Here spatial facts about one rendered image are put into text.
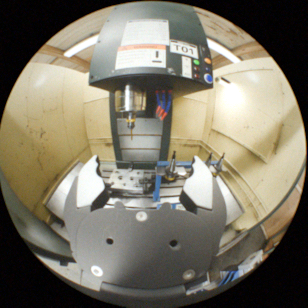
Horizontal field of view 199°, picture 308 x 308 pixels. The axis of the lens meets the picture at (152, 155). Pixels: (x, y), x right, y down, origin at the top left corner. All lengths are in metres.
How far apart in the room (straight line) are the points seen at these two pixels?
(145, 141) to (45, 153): 1.18
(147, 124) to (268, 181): 1.25
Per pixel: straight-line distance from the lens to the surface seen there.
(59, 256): 0.51
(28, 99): 1.21
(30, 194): 1.18
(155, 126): 0.93
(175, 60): 0.34
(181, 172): 0.48
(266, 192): 0.96
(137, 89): 0.43
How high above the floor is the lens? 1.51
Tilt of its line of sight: 29 degrees down
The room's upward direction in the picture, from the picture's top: 2 degrees clockwise
